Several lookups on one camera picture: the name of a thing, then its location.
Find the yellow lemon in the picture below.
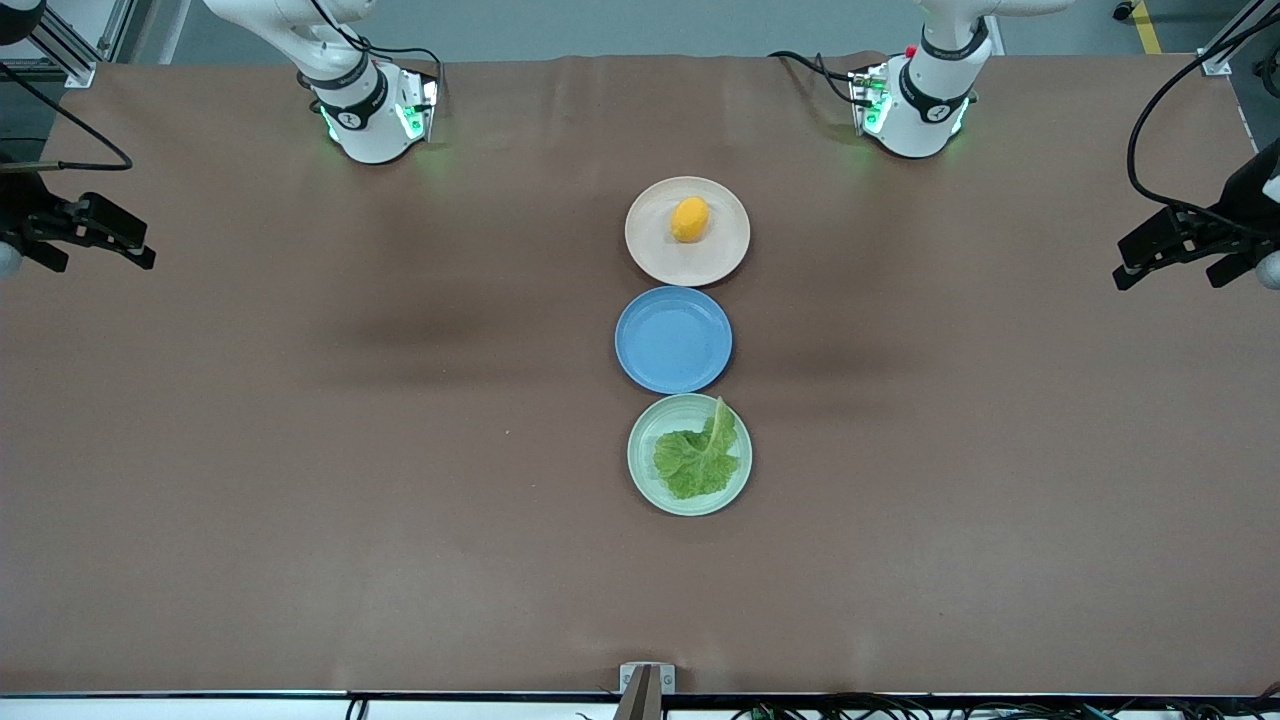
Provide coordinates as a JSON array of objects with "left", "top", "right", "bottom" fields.
[{"left": 670, "top": 196, "right": 711, "bottom": 244}]

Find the green lettuce leaf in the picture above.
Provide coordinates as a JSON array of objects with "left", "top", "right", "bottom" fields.
[{"left": 652, "top": 396, "right": 742, "bottom": 502}]

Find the yellow floor tape strip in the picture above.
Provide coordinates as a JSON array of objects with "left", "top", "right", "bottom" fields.
[{"left": 1132, "top": 0, "right": 1165, "bottom": 56}]

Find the brown table cover sheet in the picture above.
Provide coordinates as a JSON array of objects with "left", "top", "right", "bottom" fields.
[{"left": 0, "top": 52, "right": 1280, "bottom": 697}]

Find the beige pink round plate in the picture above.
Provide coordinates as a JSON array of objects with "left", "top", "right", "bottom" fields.
[{"left": 625, "top": 176, "right": 751, "bottom": 288}]

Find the blue round plate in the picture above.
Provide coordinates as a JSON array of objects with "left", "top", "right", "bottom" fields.
[{"left": 614, "top": 286, "right": 734, "bottom": 395}]

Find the pale green round plate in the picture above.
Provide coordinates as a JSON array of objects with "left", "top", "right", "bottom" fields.
[{"left": 627, "top": 393, "right": 753, "bottom": 518}]

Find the aluminium frame profile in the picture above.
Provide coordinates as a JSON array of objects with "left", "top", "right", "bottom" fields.
[
  {"left": 1200, "top": 0, "right": 1280, "bottom": 77},
  {"left": 25, "top": 0, "right": 136, "bottom": 89}
]

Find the black right base cable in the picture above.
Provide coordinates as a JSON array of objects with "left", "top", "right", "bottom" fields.
[{"left": 305, "top": 0, "right": 446, "bottom": 101}]

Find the black base cable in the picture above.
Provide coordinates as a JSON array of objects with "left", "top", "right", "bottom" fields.
[
  {"left": 768, "top": 49, "right": 863, "bottom": 107},
  {"left": 305, "top": 0, "right": 446, "bottom": 101}
]

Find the black left base cable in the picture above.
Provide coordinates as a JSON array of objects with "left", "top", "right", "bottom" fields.
[{"left": 768, "top": 49, "right": 863, "bottom": 107}]

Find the grey metal bracket plate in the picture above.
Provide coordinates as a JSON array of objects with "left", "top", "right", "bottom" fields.
[{"left": 619, "top": 662, "right": 676, "bottom": 695}]

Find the grey camera mount pole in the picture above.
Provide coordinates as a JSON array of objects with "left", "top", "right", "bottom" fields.
[{"left": 612, "top": 667, "right": 663, "bottom": 720}]

